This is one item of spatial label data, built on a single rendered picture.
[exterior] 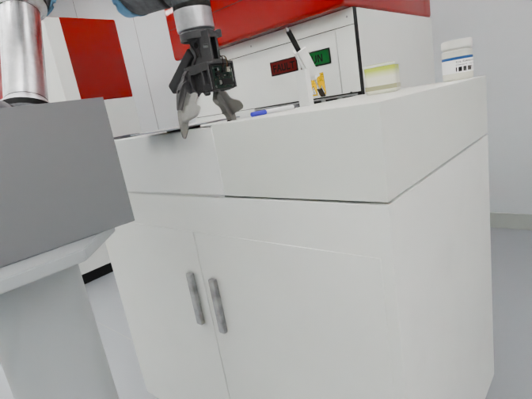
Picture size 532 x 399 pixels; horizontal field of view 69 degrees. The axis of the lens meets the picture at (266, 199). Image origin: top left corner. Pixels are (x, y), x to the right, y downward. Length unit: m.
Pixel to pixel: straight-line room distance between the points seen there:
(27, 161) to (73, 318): 0.28
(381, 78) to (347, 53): 0.34
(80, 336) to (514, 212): 2.49
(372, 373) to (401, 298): 0.16
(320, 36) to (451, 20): 1.49
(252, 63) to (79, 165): 0.95
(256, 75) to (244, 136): 0.81
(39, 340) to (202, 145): 0.45
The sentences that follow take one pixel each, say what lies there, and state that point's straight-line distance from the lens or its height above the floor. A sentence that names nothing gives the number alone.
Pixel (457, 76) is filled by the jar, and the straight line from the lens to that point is 1.10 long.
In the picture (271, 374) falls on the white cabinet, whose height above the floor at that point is 0.41.
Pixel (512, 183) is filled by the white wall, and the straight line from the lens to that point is 2.75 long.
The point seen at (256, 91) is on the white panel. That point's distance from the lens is 1.52.
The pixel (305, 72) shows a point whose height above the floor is 1.04.
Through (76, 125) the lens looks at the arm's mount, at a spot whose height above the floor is 1.00.
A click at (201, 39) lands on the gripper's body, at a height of 1.13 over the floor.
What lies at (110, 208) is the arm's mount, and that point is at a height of 0.86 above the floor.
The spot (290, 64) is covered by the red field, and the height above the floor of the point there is 1.10.
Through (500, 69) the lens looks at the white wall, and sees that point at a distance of 2.67.
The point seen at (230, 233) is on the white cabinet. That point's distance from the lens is 0.82.
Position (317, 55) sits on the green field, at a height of 1.11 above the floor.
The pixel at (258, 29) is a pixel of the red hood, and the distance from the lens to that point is 1.44.
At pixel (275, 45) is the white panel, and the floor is 1.18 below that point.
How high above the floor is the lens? 0.99
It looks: 14 degrees down
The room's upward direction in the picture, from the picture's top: 10 degrees counter-clockwise
